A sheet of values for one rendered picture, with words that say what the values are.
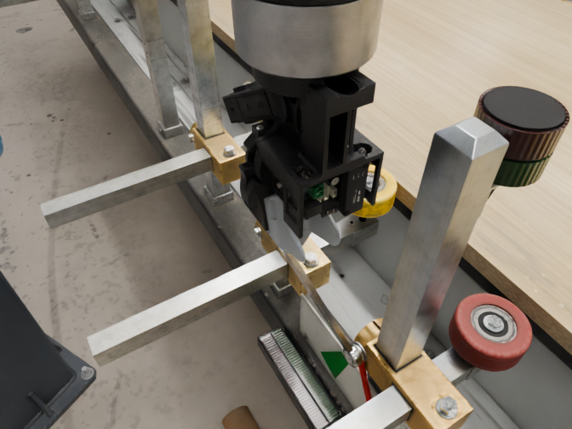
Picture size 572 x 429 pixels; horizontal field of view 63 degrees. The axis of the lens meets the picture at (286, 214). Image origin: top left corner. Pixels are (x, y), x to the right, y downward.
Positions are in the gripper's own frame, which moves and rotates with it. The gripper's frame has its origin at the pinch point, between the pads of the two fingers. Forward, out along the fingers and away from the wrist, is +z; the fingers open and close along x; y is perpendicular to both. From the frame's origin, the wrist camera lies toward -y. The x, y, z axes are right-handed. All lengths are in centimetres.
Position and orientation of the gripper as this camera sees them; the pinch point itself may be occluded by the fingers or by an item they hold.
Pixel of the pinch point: (289, 237)
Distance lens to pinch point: 46.0
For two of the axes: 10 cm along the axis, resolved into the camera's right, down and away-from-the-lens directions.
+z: 0.1, 7.0, 7.1
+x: 8.6, -3.7, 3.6
